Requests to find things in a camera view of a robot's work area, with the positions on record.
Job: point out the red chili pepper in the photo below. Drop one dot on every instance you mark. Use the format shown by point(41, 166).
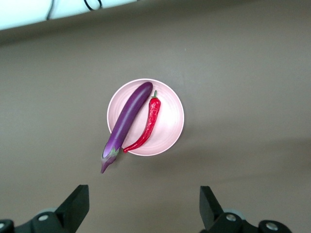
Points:
point(152, 116)

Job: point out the brown table cover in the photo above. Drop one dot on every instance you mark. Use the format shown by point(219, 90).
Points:
point(243, 72)

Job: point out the pink plate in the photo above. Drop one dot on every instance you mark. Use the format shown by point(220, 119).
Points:
point(167, 121)

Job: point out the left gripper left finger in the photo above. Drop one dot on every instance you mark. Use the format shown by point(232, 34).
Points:
point(70, 213)

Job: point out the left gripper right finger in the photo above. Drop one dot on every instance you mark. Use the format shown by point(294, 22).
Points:
point(213, 216)

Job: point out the purple eggplant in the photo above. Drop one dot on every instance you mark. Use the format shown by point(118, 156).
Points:
point(128, 114)

